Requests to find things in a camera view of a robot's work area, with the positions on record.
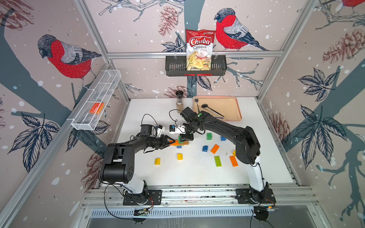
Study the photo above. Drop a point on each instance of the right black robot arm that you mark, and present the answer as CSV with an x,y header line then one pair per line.
x,y
247,149

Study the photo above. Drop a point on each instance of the glass spice shaker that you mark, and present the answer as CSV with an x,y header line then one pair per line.
x,y
179,100

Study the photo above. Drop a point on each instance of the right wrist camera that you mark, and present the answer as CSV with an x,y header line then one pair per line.
x,y
173,129

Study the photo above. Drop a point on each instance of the yellow brick left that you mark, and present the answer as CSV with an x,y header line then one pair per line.
x,y
157,161

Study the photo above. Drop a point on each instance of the orange block in wire basket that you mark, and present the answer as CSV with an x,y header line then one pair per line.
x,y
97,108

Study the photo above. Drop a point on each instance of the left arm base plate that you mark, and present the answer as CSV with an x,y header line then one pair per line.
x,y
149,198

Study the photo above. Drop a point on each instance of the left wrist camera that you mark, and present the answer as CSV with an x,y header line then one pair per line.
x,y
150,130

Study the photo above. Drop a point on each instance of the Chuba cassava chips bag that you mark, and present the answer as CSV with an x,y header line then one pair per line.
x,y
199,49

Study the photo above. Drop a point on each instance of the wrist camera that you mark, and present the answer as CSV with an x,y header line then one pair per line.
x,y
173,129
150,130

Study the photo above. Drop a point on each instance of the green square brick back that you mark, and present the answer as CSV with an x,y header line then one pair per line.
x,y
209,136

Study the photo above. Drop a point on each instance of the black spoon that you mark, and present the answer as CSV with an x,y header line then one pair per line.
x,y
205,106

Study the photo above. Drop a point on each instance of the orange brick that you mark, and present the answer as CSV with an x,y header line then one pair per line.
x,y
176,143
215,148
233,161

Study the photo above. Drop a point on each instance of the beige tray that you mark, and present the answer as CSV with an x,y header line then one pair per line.
x,y
227,106

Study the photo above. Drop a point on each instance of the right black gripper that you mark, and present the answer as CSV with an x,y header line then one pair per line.
x,y
184,138

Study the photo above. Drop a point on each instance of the orange flat brick right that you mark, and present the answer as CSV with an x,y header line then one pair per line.
x,y
233,161

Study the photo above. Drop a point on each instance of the small grey spoon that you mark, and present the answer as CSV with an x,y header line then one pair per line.
x,y
197,104

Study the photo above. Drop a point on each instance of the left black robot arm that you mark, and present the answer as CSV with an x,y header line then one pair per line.
x,y
119,165

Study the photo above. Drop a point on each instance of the black wall basket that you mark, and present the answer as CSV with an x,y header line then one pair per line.
x,y
181,66

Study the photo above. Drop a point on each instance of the orange brick centre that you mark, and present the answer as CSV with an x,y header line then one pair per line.
x,y
215,148

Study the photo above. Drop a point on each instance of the lime green flat brick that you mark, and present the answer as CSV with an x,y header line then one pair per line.
x,y
217,161

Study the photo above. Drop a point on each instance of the white wire wall basket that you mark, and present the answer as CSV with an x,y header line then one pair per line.
x,y
101,93

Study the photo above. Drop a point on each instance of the orange brick front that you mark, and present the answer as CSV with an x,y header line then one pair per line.
x,y
176,143

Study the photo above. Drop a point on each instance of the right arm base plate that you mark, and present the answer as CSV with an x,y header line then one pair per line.
x,y
251,196

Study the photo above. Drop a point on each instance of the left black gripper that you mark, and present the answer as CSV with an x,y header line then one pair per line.
x,y
164,141

